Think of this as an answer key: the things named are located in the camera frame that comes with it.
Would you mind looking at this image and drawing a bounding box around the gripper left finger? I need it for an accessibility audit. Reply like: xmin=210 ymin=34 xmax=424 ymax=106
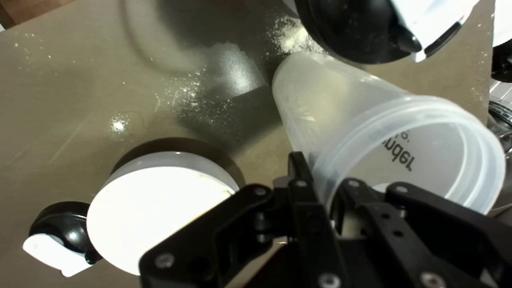
xmin=139 ymin=151 xmax=349 ymax=288

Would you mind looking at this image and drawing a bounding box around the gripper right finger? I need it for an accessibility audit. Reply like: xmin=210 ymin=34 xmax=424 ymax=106
xmin=331 ymin=178 xmax=512 ymax=288

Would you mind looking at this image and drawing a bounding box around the translucent plastic shaker bottle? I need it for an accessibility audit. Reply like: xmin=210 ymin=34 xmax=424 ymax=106
xmin=272 ymin=51 xmax=507 ymax=216

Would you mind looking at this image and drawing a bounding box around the white round jar black base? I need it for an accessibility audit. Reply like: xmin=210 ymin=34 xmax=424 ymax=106
xmin=86 ymin=138 xmax=247 ymax=277

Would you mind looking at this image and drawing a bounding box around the black shaker lid white cap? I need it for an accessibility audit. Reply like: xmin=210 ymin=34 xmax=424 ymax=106
xmin=22 ymin=201 xmax=103 ymax=278
xmin=294 ymin=0 xmax=480 ymax=65

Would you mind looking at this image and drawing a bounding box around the black and white container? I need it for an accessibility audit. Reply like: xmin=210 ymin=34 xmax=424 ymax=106
xmin=490 ymin=0 xmax=512 ymax=83

